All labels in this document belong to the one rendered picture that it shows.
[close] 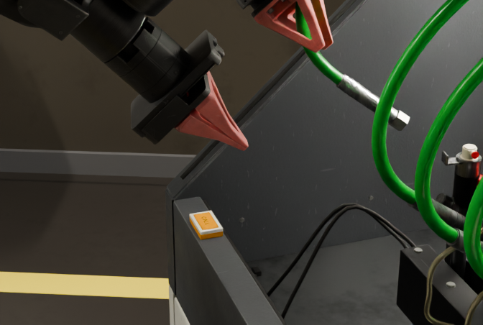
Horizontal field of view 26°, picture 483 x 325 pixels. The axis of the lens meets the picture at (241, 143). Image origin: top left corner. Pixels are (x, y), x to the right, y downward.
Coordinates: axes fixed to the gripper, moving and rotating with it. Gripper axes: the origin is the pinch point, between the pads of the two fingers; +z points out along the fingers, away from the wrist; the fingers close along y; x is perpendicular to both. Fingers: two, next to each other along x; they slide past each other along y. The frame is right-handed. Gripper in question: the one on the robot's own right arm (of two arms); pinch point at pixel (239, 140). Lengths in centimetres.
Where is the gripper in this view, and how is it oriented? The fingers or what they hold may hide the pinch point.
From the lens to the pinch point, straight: 98.2
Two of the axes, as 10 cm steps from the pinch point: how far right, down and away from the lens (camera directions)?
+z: 7.0, 6.2, 3.7
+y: 7.1, -6.7, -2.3
